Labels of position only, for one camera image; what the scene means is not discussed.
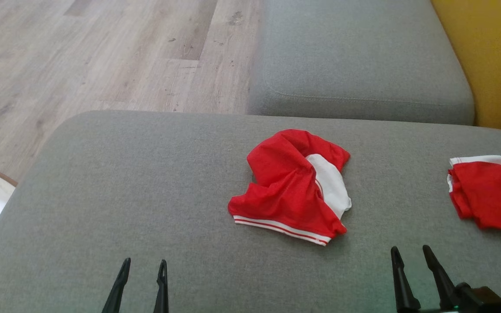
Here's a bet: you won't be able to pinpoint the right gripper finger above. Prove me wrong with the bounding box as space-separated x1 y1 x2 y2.
422 245 458 310
390 246 421 313

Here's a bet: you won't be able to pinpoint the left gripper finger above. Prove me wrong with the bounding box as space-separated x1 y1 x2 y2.
101 258 131 313
153 260 170 313

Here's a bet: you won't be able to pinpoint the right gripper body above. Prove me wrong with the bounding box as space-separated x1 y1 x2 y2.
416 282 501 313

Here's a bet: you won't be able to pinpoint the red shorts with white band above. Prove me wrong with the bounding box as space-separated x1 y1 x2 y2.
447 155 501 235

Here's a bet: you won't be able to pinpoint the red white striped jersey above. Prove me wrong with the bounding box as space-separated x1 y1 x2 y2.
228 129 352 246

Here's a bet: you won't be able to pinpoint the large grey sofa seat cushion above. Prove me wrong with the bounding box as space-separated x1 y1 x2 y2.
0 110 501 313

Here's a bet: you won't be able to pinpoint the small grey sofa cushion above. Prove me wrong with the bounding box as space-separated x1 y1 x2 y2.
248 0 476 126

